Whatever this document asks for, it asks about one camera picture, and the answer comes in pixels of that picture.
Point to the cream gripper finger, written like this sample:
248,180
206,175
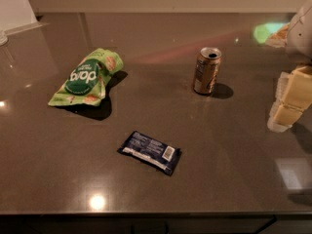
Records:
293,96

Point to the blue rxbar wrapper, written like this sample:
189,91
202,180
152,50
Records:
151,151

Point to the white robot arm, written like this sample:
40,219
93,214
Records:
297,36

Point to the gold soda can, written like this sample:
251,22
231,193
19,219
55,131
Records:
206,69

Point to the green snack bag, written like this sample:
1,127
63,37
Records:
86,83

